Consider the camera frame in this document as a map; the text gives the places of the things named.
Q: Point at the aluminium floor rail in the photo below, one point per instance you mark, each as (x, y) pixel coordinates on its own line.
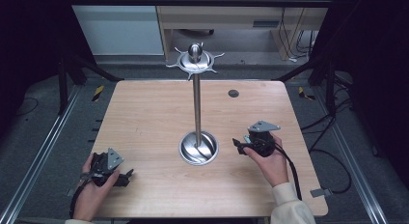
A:
(350, 153)
(41, 153)

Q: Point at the person's left hand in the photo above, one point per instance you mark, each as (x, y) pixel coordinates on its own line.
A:
(91, 198)

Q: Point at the black curtain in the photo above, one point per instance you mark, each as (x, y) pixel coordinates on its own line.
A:
(29, 40)
(373, 56)

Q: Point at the person's right hand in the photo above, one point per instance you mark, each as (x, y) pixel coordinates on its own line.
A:
(275, 167)

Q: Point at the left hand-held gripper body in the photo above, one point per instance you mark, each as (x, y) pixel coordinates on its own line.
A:
(113, 159)

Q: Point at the round grey table grommet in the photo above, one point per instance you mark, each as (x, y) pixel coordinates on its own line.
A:
(233, 93)

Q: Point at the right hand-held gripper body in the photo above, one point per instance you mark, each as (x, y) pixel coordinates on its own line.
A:
(262, 142)

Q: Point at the steel hook stand with round base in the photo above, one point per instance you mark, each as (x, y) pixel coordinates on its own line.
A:
(196, 114)

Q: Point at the white cabinet panel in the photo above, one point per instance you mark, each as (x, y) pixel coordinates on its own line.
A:
(119, 27)

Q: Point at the black horizontal frame bar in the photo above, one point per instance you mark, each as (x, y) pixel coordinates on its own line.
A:
(193, 2)

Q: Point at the black metal stand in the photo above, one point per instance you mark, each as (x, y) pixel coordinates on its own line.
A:
(329, 85)
(62, 85)

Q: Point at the grey table edge bracket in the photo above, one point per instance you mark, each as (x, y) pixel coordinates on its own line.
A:
(320, 192)

